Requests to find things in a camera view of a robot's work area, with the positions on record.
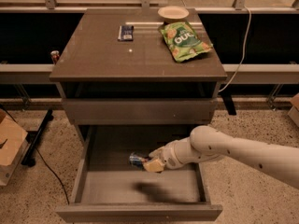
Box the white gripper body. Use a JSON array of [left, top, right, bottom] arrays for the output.
[[149, 146, 181, 169]]

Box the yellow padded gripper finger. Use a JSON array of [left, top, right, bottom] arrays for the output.
[[143, 159, 164, 173]]

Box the blue redbull can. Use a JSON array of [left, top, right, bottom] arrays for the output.
[[129, 153, 150, 168]]

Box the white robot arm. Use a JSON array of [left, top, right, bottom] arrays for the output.
[[143, 126, 299, 189]]

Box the closed grey upper drawer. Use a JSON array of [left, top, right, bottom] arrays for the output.
[[63, 99, 217, 125]]

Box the open grey drawer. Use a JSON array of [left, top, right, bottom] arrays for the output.
[[56, 125, 222, 223]]

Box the grey drawer cabinet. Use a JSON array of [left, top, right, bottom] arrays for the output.
[[49, 7, 228, 145]]

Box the red soda can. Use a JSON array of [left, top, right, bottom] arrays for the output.
[[50, 50, 60, 64]]

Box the green chip bag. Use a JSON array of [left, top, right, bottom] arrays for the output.
[[160, 21, 212, 63]]

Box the black metal stand foot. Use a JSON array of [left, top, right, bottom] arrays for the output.
[[21, 109, 53, 167]]

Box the dark blue snack bar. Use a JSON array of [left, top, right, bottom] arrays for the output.
[[118, 25, 134, 41]]

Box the cardboard box right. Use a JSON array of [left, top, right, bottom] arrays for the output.
[[288, 93, 299, 127]]

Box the cardboard box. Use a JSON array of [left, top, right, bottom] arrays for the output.
[[288, 93, 299, 127], [0, 110, 28, 186]]

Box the white paper bowl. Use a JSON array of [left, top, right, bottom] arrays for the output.
[[158, 6, 189, 23]]

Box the cardboard box left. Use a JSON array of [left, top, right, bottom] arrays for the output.
[[0, 110, 28, 186]]

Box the black floor cable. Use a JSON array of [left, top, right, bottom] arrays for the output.
[[0, 105, 71, 205]]

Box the white cable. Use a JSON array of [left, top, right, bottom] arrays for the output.
[[218, 7, 252, 94]]

